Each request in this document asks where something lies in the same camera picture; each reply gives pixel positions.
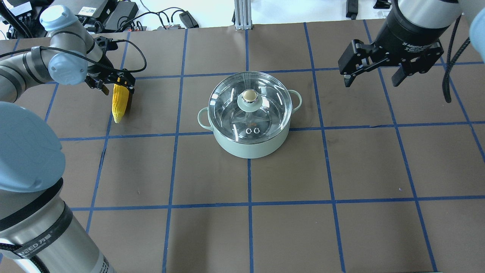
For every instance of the aluminium frame post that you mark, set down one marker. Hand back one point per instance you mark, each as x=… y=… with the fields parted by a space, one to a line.
x=242 y=15

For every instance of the glass pot lid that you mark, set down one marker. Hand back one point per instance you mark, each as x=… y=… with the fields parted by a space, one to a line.
x=251 y=107

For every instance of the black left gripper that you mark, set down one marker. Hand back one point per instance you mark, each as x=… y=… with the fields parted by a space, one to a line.
x=105 y=65

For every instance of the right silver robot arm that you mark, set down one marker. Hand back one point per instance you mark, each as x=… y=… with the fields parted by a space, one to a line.
x=442 y=13

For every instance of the black power brick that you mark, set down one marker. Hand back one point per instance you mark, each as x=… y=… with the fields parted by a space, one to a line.
x=124 y=10

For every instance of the yellow corn cob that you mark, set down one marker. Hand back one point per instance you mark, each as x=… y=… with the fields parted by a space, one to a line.
x=119 y=102

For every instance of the pale green cooking pot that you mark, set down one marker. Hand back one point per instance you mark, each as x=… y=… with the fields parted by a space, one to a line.
x=247 y=151

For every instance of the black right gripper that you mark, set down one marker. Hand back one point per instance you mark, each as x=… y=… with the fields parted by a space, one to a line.
x=404 y=36

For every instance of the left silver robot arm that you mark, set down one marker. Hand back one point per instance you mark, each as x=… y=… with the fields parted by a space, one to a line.
x=38 y=228

